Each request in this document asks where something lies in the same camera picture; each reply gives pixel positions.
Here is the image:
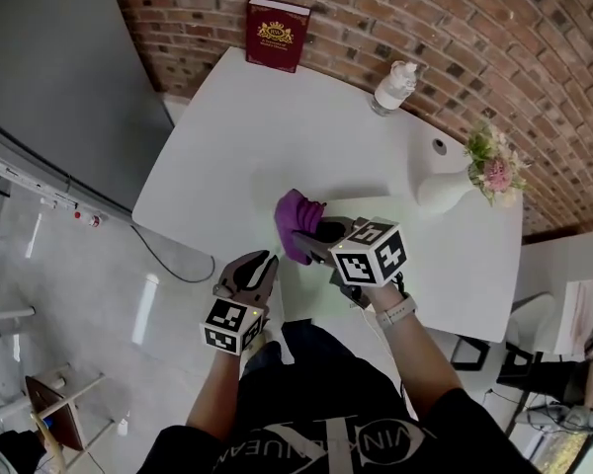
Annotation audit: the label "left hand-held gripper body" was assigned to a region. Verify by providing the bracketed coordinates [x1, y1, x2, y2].
[200, 283, 272, 358]

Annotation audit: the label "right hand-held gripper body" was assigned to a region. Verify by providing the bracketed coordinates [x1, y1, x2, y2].
[325, 214, 410, 311]

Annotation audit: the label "purple cloth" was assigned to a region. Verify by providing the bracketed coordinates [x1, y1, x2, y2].
[275, 189, 327, 266]

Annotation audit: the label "pale green mat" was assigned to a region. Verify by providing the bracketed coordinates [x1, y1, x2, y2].
[264, 194, 402, 316]

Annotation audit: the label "person's right forearm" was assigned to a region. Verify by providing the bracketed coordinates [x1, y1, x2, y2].
[363, 283, 464, 422]

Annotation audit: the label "person's left forearm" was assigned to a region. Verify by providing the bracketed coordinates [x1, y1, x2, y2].
[185, 336, 268, 443]

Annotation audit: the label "white wristwatch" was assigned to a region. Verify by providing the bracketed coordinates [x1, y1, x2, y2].
[375, 293, 419, 328]

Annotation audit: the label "person's dark trousers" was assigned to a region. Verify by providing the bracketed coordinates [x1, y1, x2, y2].
[236, 321, 401, 414]

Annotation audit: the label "white ceramic vase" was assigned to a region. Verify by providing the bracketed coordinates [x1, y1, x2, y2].
[417, 163, 475, 214]

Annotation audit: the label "person's black printed t-shirt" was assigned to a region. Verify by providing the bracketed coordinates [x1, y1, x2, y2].
[147, 372, 543, 474]

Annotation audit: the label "clear plastic bottle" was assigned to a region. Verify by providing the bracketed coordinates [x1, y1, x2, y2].
[370, 59, 420, 118]

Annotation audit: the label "pink and white flower bouquet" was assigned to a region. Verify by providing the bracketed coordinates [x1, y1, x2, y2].
[463, 118, 533, 209]

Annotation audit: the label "brown top side table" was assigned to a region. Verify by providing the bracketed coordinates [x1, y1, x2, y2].
[23, 365, 118, 456]

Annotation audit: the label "maroon gold-crested book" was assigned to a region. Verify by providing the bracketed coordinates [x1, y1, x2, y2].
[245, 0, 311, 74]

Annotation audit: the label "light wooden stick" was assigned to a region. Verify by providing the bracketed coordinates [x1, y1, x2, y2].
[29, 410, 63, 463]

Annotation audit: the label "pale pink tray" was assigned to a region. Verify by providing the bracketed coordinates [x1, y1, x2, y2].
[555, 277, 593, 357]

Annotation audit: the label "grey refrigerator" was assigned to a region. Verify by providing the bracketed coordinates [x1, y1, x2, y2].
[0, 0, 177, 224]

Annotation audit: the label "black floor cable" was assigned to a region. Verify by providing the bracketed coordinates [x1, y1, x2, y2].
[127, 222, 217, 284]

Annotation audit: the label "white tubular frame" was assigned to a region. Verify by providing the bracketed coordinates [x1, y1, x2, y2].
[0, 305, 37, 341]

